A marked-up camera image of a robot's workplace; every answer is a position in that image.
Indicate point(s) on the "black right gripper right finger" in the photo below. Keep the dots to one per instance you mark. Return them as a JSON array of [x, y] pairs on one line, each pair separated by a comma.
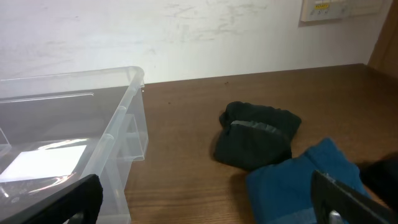
[[335, 202]]

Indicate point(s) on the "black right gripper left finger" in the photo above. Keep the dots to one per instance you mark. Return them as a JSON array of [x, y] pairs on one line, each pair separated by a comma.
[[78, 203]]

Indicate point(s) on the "teal blue garment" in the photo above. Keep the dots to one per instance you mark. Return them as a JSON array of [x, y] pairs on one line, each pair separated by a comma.
[[281, 193]]

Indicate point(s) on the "small black garment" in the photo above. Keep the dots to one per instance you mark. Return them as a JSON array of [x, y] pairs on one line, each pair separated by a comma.
[[255, 136]]

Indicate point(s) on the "white label inside bin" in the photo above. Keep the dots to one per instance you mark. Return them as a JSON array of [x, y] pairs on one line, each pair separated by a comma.
[[43, 164]]

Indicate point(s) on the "clear plastic storage bin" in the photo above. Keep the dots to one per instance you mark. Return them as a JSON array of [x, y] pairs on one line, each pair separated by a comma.
[[102, 109]]

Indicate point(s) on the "beige wall switch panel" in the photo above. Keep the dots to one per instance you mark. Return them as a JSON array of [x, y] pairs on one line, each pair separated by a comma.
[[321, 10]]

